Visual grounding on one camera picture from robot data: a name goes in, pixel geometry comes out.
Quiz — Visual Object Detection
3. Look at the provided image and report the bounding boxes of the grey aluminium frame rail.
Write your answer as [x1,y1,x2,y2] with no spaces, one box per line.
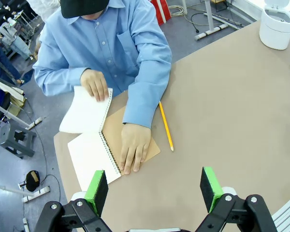
[272,193,290,232]

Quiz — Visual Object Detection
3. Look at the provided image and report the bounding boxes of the spiral notebook kraft cover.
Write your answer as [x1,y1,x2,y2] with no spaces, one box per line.
[58,86,161,191]

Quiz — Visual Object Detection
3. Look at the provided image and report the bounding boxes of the black floor cable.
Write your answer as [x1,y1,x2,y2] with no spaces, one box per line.
[190,12,223,33]

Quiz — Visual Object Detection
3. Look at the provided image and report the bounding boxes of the black floor object with tape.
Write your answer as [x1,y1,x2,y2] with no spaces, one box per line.
[25,170,41,192]

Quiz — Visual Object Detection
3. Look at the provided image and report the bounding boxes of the white desk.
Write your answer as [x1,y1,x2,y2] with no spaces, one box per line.
[0,98,43,131]

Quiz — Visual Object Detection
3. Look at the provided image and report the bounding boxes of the person left forearm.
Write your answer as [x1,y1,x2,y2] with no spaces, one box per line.
[122,58,173,129]

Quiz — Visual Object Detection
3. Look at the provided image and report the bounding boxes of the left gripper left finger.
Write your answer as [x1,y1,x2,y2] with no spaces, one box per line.
[33,170,112,232]

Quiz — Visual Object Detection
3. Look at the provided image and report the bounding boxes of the person torso blue shirt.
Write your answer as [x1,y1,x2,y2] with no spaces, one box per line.
[32,0,174,129]

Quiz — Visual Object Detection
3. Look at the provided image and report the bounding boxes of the person right hand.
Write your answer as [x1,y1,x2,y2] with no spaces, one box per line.
[80,69,110,102]

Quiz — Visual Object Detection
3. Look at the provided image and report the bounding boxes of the person right forearm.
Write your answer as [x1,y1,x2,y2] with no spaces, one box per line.
[33,65,90,96]

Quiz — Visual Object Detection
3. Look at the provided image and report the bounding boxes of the yellow pencil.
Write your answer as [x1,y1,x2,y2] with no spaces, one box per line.
[159,101,174,152]

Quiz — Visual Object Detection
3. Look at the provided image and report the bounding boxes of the white round lidded bin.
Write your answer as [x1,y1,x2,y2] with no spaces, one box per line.
[259,0,290,51]

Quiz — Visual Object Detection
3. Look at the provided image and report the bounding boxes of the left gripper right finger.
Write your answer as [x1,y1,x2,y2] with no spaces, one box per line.
[195,166,278,232]

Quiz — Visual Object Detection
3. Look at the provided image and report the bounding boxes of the beige coiled floor cable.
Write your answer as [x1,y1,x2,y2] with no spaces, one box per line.
[170,4,188,17]

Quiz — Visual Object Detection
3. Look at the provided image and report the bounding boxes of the grey step stool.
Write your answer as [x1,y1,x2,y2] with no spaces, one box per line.
[0,122,37,159]

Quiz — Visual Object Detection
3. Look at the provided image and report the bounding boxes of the small white table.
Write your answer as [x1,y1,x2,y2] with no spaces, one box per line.
[194,0,229,41]

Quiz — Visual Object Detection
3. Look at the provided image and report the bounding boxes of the person left hand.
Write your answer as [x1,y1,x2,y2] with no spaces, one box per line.
[119,122,152,175]

